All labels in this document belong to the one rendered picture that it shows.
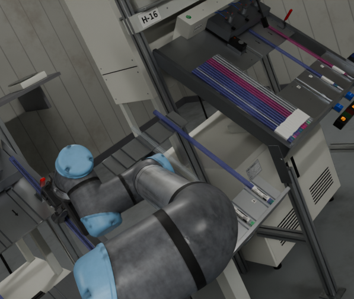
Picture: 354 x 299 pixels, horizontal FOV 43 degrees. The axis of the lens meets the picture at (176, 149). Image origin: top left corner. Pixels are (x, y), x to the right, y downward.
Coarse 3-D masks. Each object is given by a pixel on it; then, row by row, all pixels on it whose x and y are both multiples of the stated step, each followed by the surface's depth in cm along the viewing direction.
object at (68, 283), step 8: (72, 272) 127; (64, 280) 125; (72, 280) 126; (56, 288) 123; (64, 288) 124; (72, 288) 124; (48, 296) 122; (56, 296) 122; (64, 296) 122; (72, 296) 123; (80, 296) 123
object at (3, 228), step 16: (0, 192) 139; (16, 192) 139; (32, 192) 140; (0, 208) 135; (16, 208) 136; (32, 208) 137; (48, 208) 138; (0, 224) 132; (16, 224) 133; (32, 224) 134; (0, 240) 129; (16, 240) 130
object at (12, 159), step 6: (12, 156) 130; (12, 162) 129; (18, 162) 129; (18, 168) 128; (24, 168) 129; (24, 174) 127; (30, 180) 127; (36, 186) 126; (66, 216) 123; (66, 222) 121; (72, 222) 122; (72, 228) 121; (78, 234) 120; (84, 240) 119; (90, 246) 119
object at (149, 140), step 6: (132, 126) 149; (138, 132) 147; (144, 138) 147; (150, 138) 147; (150, 144) 146; (156, 144) 146; (162, 150) 145; (168, 156) 143; (174, 162) 142; (180, 168) 142; (186, 168) 142; (192, 174) 141; (198, 180) 140; (252, 222) 133
